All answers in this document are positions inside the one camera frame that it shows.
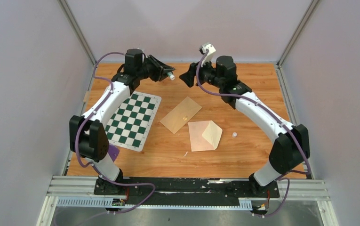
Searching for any aluminium frame rail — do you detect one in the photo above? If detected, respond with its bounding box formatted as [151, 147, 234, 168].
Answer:
[37, 176, 338, 226]

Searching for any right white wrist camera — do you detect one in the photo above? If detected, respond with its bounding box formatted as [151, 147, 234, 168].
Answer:
[199, 42, 216, 67]

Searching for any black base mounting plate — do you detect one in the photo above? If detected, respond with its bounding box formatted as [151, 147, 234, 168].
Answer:
[94, 177, 280, 206]

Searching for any green white chessboard mat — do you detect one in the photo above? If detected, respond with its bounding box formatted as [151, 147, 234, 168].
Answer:
[105, 91, 161, 152]

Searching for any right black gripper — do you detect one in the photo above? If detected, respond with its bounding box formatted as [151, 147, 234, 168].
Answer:
[180, 55, 224, 89]

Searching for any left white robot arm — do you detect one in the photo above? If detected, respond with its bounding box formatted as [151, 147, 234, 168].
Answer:
[69, 48, 175, 194]

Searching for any white green glue stick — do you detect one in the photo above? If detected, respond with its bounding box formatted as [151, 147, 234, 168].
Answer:
[167, 72, 175, 81]

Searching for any purple plastic piece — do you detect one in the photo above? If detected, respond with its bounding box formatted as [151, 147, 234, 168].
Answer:
[108, 145, 120, 162]

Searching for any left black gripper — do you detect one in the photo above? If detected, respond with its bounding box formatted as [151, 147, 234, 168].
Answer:
[136, 55, 175, 82]

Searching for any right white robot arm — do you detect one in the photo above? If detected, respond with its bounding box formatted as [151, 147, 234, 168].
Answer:
[179, 56, 310, 197]

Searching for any tan kraft envelope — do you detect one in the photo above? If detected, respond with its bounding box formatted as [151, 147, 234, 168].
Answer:
[160, 97, 202, 134]

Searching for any pink paper envelope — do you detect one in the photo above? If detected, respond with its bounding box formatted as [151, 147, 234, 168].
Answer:
[188, 121, 223, 152]

